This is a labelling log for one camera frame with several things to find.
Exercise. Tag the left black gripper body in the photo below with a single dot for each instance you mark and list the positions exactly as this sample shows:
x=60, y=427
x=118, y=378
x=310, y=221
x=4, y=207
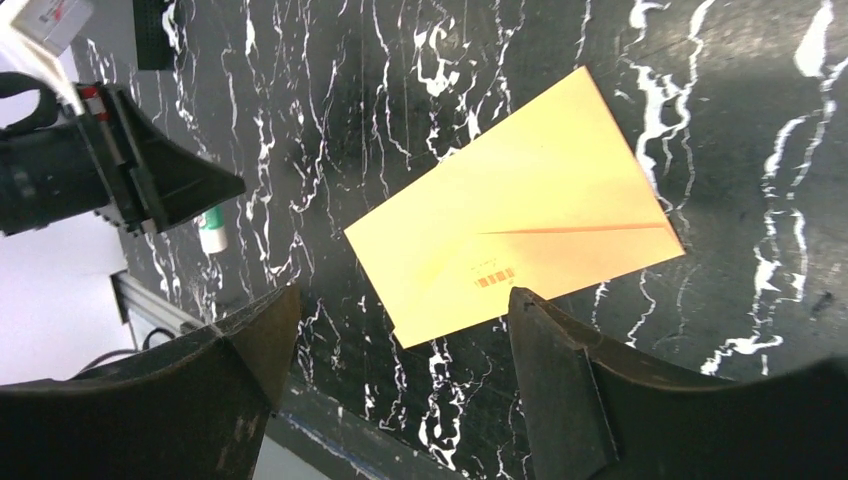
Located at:
x=58, y=163

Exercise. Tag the aluminium front frame rail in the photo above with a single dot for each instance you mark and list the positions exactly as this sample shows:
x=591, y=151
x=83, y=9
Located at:
x=152, y=320

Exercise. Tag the orange envelope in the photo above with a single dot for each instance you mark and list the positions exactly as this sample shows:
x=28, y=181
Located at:
x=550, y=199

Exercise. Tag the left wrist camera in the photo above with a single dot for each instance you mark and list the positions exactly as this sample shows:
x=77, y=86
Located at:
x=34, y=34

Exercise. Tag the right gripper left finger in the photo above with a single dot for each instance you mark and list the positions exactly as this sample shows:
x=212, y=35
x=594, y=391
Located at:
x=195, y=407

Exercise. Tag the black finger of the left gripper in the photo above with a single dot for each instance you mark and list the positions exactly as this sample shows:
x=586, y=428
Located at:
x=174, y=184

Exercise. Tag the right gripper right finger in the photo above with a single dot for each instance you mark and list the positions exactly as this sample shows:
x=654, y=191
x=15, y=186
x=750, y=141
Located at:
x=597, y=409

